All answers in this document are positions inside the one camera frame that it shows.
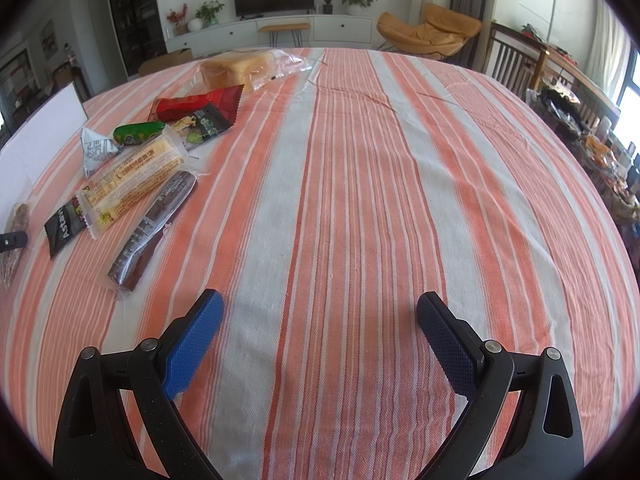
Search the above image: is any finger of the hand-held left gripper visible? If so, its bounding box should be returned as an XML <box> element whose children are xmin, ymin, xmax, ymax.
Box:
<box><xmin>0</xmin><ymin>231</ymin><xmax>28</xmax><ymax>253</ymax></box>

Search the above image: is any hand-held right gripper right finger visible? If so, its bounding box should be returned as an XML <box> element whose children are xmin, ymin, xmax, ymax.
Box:
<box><xmin>416</xmin><ymin>291</ymin><xmax>586</xmax><ymax>480</ymax></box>

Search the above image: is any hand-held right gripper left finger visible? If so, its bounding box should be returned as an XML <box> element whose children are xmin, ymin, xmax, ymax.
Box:
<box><xmin>52</xmin><ymin>288</ymin><xmax>224</xmax><ymax>480</ymax></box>

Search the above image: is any white triangular snack packet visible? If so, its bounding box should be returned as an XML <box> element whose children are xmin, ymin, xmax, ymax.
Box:
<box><xmin>80</xmin><ymin>126</ymin><xmax>125</xmax><ymax>179</ymax></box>

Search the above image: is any green sausage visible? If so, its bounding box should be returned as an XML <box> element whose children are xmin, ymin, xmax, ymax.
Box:
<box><xmin>112</xmin><ymin>120</ymin><xmax>167</xmax><ymax>146</ymax></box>

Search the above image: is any red snack packet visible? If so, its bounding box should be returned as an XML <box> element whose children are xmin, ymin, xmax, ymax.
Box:
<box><xmin>151</xmin><ymin>85</ymin><xmax>245</xmax><ymax>122</ymax></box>

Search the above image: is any brown cookie packet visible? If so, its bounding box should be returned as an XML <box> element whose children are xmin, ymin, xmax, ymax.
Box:
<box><xmin>0</xmin><ymin>175</ymin><xmax>33</xmax><ymax>288</ymax></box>

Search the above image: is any black snack packet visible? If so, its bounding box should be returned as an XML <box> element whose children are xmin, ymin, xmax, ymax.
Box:
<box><xmin>44</xmin><ymin>199</ymin><xmax>88</xmax><ymax>259</ymax></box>

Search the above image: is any white board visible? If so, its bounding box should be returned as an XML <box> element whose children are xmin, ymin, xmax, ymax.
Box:
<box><xmin>0</xmin><ymin>81</ymin><xmax>88</xmax><ymax>216</ymax></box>

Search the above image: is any brown chocolate bar packet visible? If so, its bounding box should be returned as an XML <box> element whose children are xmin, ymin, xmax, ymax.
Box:
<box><xmin>106</xmin><ymin>170</ymin><xmax>198</xmax><ymax>301</ymax></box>

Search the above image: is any long yellow cake packet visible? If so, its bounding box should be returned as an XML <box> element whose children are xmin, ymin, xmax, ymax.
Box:
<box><xmin>80</xmin><ymin>125</ymin><xmax>201</xmax><ymax>239</ymax></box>

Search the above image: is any orange striped tablecloth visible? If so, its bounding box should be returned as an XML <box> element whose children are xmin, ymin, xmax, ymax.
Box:
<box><xmin>0</xmin><ymin>47</ymin><xmax>640</xmax><ymax>480</ymax></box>

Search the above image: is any dark green snack packet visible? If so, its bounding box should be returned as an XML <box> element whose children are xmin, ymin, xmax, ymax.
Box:
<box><xmin>167</xmin><ymin>102</ymin><xmax>234</xmax><ymax>153</ymax></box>

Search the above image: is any cardboard box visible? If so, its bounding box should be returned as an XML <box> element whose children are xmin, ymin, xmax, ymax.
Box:
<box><xmin>137</xmin><ymin>48</ymin><xmax>193</xmax><ymax>78</ymax></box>

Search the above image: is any pile of assorted goods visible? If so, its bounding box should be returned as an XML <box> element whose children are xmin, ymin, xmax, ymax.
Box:
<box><xmin>525</xmin><ymin>87</ymin><xmax>640</xmax><ymax>231</ymax></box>

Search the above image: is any dark display cabinet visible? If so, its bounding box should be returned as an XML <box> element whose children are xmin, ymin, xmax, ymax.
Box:
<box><xmin>105</xmin><ymin>0</ymin><xmax>168</xmax><ymax>76</ymax></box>

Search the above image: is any bread loaf in clear bag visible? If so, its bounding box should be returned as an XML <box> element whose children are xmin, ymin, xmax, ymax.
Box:
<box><xmin>199</xmin><ymin>49</ymin><xmax>313</xmax><ymax>95</ymax></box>

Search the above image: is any red flower arrangement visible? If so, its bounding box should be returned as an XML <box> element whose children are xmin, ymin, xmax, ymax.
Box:
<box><xmin>166</xmin><ymin>4</ymin><xmax>190</xmax><ymax>36</ymax></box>

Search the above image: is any wooden dining chair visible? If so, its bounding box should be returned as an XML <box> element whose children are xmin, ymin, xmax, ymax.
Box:
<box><xmin>482</xmin><ymin>22</ymin><xmax>546</xmax><ymax>96</ymax></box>

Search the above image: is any wooden dining table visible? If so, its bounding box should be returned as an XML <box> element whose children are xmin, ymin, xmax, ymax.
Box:
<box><xmin>540</xmin><ymin>45</ymin><xmax>621</xmax><ymax>121</ymax></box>

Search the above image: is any green plant in glass vase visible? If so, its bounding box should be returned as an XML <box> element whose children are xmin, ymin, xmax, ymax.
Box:
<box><xmin>194</xmin><ymin>1</ymin><xmax>226</xmax><ymax>28</ymax></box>

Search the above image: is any orange lounge chair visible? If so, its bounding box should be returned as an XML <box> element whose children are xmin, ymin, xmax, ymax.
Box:
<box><xmin>376</xmin><ymin>2</ymin><xmax>483</xmax><ymax>61</ymax></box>

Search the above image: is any wooden bench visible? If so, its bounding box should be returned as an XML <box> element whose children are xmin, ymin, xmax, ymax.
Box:
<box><xmin>258</xmin><ymin>22</ymin><xmax>311</xmax><ymax>48</ymax></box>

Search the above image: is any white TV cabinet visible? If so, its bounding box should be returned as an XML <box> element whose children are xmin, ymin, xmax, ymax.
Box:
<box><xmin>165</xmin><ymin>14</ymin><xmax>373</xmax><ymax>58</ymax></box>

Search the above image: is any sheer window curtain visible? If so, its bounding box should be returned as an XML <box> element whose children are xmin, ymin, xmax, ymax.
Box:
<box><xmin>585</xmin><ymin>10</ymin><xmax>631</xmax><ymax>91</ymax></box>

